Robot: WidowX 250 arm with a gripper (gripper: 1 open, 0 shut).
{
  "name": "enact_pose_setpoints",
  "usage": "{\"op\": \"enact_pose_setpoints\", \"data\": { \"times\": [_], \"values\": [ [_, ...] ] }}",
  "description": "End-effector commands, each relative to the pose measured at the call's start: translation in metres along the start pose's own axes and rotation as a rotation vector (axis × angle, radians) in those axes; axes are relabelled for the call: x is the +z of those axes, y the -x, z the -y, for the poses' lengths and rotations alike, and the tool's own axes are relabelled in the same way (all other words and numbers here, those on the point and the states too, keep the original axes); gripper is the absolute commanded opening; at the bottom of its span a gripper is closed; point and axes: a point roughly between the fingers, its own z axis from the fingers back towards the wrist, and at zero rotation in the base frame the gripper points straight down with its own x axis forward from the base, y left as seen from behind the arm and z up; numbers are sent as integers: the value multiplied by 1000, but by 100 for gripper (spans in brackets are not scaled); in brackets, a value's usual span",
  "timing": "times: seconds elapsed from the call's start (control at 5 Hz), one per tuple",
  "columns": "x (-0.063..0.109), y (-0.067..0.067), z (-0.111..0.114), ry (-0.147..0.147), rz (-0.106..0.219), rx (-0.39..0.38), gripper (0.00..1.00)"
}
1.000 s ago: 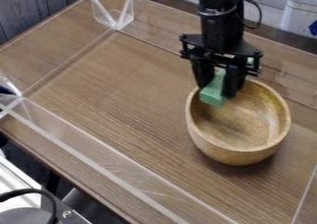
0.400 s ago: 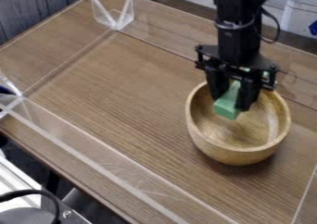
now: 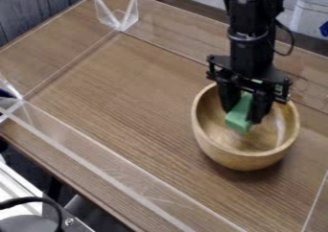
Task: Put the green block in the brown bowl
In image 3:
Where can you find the clear acrylic front wall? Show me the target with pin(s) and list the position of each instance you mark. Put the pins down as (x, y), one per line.
(142, 201)

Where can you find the brown wooden bowl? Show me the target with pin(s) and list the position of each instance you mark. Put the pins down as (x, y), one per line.
(242, 151)

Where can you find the green rectangular block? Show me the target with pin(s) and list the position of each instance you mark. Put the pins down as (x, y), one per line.
(236, 118)

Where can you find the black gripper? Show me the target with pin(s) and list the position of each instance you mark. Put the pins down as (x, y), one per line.
(249, 62)

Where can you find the grey metal bracket with screw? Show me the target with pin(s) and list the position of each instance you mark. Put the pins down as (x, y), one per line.
(71, 224)

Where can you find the clear acrylic corner bracket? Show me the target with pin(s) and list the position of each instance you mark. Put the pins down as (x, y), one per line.
(118, 20)

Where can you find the white container in background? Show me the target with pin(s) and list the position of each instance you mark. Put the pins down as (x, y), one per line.
(309, 18)

